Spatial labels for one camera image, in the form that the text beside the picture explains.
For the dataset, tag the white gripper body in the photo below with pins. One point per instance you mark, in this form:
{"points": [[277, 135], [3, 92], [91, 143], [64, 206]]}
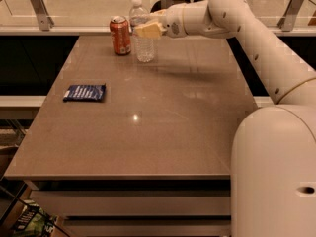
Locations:
{"points": [[172, 21]]}

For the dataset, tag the blue snack packet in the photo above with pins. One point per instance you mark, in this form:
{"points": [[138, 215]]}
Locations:
{"points": [[85, 93]]}

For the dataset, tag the grey drawer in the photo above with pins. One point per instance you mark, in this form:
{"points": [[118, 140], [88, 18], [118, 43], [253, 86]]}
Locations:
{"points": [[130, 203], [149, 228]]}

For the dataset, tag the orange soda can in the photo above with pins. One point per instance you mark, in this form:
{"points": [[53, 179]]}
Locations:
{"points": [[120, 35]]}

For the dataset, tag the upper grey drawer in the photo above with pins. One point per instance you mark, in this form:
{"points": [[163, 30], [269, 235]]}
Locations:
{"points": [[130, 203]]}

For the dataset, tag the clear plastic water bottle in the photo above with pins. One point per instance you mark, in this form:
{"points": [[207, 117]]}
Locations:
{"points": [[144, 47]]}

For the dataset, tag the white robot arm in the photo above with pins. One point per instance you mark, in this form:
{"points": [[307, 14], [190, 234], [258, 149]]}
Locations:
{"points": [[273, 160]]}

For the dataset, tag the green snack bag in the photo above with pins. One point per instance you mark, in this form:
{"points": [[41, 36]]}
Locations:
{"points": [[33, 222]]}

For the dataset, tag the left metal glass bracket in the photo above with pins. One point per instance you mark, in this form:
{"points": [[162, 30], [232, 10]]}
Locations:
{"points": [[45, 22]]}

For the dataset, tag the lower grey drawer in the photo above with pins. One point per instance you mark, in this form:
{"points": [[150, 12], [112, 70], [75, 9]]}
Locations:
{"points": [[149, 228]]}

